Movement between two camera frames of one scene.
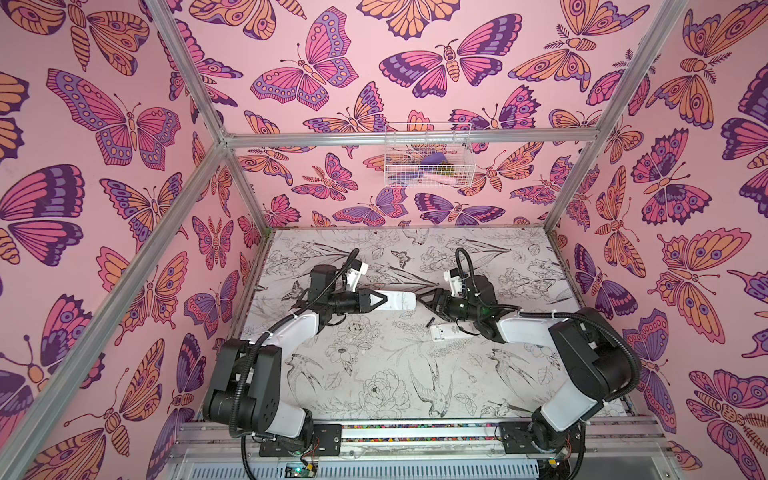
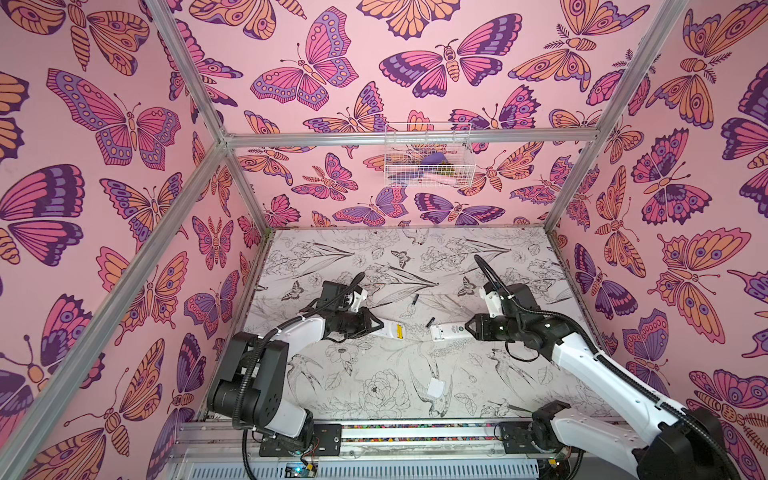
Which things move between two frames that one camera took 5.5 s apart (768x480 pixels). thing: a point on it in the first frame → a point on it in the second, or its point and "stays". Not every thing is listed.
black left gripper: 367,308 → 363,315
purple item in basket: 434,158 stays
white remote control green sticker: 448,332 stays
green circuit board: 299,470 stays
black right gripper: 448,302 → 479,327
